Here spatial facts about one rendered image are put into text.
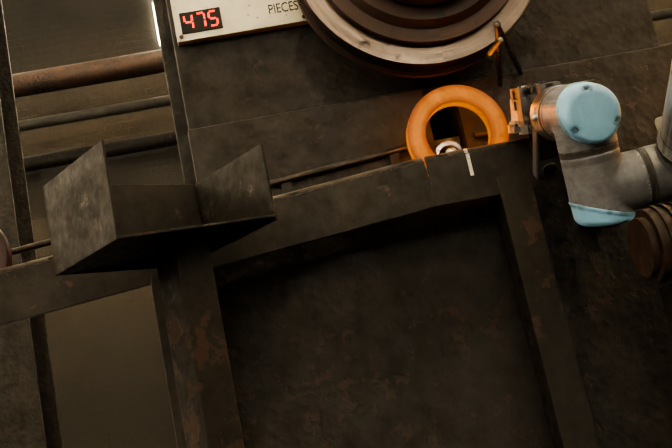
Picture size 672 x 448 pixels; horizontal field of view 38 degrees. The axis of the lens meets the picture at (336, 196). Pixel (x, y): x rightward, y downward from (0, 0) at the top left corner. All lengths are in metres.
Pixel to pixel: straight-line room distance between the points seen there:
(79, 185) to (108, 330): 6.52
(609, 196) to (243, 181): 0.55
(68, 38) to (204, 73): 6.67
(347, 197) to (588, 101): 0.46
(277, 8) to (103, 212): 0.75
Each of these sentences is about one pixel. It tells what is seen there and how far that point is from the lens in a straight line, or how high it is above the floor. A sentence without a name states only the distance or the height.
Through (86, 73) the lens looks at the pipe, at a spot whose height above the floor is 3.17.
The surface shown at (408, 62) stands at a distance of 1.78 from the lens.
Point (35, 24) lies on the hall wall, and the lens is 8.69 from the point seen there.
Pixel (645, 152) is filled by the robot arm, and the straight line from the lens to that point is 1.54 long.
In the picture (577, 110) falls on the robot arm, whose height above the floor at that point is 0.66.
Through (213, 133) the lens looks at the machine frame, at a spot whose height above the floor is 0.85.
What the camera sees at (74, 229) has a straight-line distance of 1.42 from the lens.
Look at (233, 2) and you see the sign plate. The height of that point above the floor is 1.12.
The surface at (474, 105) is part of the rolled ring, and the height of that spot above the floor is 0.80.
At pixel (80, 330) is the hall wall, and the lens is 7.94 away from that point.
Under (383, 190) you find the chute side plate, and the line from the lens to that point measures 1.70.
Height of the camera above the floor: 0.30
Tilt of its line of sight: 13 degrees up
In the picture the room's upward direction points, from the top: 12 degrees counter-clockwise
